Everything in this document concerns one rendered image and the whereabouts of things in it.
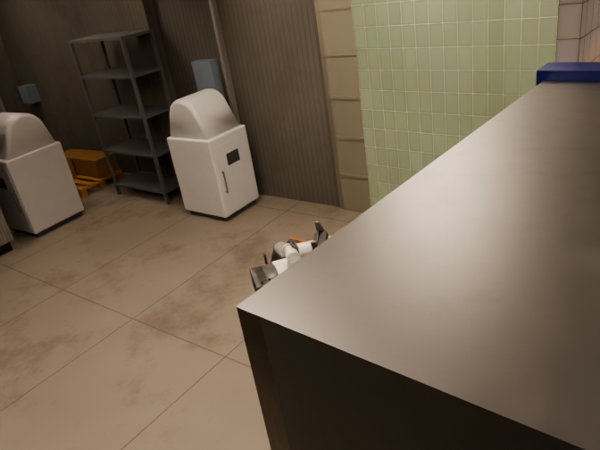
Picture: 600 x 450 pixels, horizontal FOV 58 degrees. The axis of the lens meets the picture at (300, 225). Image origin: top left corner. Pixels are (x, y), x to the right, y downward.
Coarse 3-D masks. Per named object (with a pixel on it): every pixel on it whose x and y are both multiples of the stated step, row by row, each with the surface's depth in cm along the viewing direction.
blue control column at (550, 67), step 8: (552, 64) 247; (560, 64) 244; (568, 64) 242; (576, 64) 240; (584, 64) 238; (592, 64) 236; (544, 72) 240; (552, 72) 238; (560, 72) 236; (568, 72) 234; (576, 72) 232; (584, 72) 230; (592, 72) 228; (544, 80) 242; (552, 80) 240; (560, 80) 237; (568, 80) 235; (576, 80) 233; (584, 80) 231; (592, 80) 229
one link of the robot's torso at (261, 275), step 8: (264, 256) 276; (264, 264) 274; (272, 264) 273; (280, 264) 272; (256, 272) 268; (264, 272) 267; (272, 272) 266; (280, 272) 264; (256, 280) 262; (264, 280) 260; (256, 288) 256
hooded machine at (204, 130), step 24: (192, 96) 629; (216, 96) 643; (192, 120) 620; (216, 120) 635; (168, 144) 660; (192, 144) 633; (216, 144) 625; (240, 144) 657; (192, 168) 653; (216, 168) 631; (240, 168) 663; (192, 192) 675; (216, 192) 646; (240, 192) 670; (216, 216) 674
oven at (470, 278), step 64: (512, 128) 192; (576, 128) 183; (448, 192) 153; (512, 192) 146; (576, 192) 141; (320, 256) 131; (384, 256) 126; (448, 256) 122; (512, 256) 118; (576, 256) 115; (256, 320) 114; (320, 320) 108; (384, 320) 105; (448, 320) 102; (512, 320) 99; (576, 320) 97; (256, 384) 127; (320, 384) 109; (384, 384) 95; (448, 384) 88; (512, 384) 86; (576, 384) 84; (320, 448) 120; (384, 448) 104; (448, 448) 92; (512, 448) 82; (576, 448) 74
